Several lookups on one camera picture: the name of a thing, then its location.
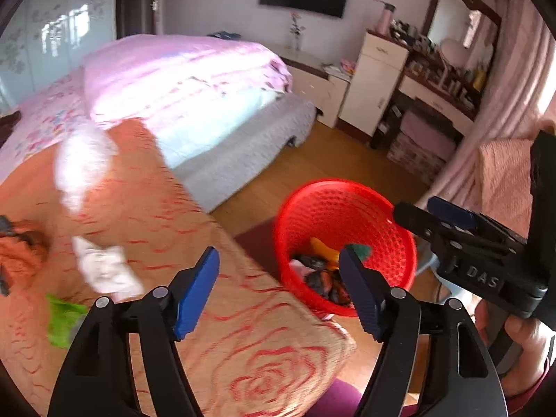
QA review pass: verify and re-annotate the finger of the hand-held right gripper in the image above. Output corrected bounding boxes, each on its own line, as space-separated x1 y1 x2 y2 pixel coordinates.
428 196 517 248
393 202 457 253

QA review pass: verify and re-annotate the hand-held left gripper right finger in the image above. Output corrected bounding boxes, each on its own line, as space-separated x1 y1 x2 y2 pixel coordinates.
340 247 507 417

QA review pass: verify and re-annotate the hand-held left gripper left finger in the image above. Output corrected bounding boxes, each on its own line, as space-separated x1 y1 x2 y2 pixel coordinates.
47 247 220 417

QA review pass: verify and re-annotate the red plastic basket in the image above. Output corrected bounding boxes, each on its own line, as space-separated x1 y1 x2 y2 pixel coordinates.
273 179 418 318

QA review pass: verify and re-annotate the white paper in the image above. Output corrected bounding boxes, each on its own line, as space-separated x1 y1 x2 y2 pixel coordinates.
72 235 145 300

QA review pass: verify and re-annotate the green cloth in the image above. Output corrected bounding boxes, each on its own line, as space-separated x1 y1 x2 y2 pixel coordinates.
46 293 90 348

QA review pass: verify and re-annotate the dark grey and orange cloth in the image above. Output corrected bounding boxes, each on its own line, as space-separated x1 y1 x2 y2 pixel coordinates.
0 215 50 296

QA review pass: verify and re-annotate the person's right forearm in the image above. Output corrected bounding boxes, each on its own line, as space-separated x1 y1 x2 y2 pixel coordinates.
506 371 550 413

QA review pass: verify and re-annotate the person's right hand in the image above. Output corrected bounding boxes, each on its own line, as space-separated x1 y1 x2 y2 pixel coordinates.
475 301 556 397

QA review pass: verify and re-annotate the grey blue plastic stool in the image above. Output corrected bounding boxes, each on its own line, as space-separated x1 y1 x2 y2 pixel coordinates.
416 243 474 309

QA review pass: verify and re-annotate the dark brown crumpled wrapper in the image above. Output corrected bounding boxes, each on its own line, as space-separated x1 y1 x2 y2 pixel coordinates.
304 265 337 298

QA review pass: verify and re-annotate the peach textured cloth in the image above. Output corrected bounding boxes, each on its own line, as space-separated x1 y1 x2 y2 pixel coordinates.
478 137 537 231

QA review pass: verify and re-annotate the orange rose pattern blanket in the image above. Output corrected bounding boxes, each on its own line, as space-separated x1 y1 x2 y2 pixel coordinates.
0 119 357 417

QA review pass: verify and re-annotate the woven stool with purple cushion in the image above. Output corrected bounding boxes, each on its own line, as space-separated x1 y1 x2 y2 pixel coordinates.
386 108 457 177

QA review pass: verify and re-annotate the purple cloth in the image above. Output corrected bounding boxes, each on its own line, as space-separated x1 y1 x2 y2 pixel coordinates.
304 378 363 417

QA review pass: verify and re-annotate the cream dressing table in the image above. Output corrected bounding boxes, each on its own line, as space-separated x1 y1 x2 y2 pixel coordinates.
371 67 483 148

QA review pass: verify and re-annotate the dressing table with mirror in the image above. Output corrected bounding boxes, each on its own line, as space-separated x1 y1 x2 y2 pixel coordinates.
389 17 489 109

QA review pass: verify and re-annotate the tall cream cabinet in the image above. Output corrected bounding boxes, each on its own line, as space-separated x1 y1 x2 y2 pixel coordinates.
338 30 410 137

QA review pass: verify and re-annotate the pink curtain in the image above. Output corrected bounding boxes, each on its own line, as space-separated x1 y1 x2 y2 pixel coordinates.
415 0 556 209

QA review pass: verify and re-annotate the round pink makeup mirror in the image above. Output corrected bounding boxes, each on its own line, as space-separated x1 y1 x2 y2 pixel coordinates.
439 38 470 85

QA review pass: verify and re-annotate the grey bed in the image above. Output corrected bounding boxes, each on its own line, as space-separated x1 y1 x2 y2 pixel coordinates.
171 95 318 214

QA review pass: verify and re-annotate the low cream cabinet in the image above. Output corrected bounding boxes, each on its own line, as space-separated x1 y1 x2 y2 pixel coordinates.
278 46 350 129

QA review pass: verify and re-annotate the light blue quilt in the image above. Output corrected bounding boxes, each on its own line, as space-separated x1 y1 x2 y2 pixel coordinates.
143 89 283 170

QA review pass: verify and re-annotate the brown framed mirror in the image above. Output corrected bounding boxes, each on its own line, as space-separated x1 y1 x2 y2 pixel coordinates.
423 0 502 70

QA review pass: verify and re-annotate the pink thermos bottle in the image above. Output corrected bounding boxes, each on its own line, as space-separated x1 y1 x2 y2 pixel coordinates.
374 0 397 36

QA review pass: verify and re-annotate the glass vase with rose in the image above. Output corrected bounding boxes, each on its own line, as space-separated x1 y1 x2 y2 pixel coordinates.
289 11 305 50

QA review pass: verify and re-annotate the folded pink quilt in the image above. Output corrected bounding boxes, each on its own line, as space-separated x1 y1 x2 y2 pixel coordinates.
82 34 293 129

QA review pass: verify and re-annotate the pink floral bed sheet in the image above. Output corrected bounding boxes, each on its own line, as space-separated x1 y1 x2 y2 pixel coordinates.
0 69 92 174

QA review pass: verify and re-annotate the brown teddy bear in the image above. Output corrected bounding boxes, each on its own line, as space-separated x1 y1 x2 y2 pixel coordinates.
0 111 22 148

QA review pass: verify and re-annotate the glass door wardrobe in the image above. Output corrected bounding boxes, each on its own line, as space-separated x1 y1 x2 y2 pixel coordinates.
0 0 118 109

